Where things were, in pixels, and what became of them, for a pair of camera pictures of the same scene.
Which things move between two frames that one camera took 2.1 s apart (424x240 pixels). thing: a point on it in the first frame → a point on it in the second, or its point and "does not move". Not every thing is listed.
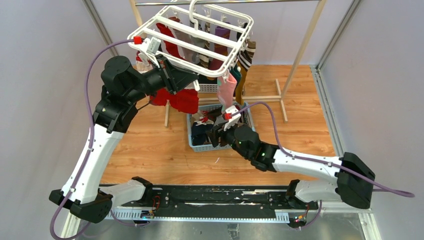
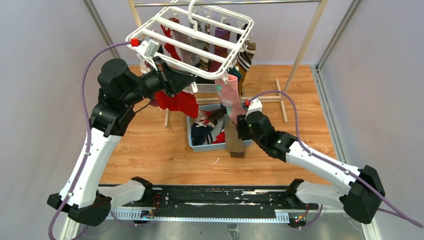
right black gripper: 217,131 → 241,127
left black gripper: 175,79 does not move
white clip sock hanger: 208,40 does not move
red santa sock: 185,100 does not move
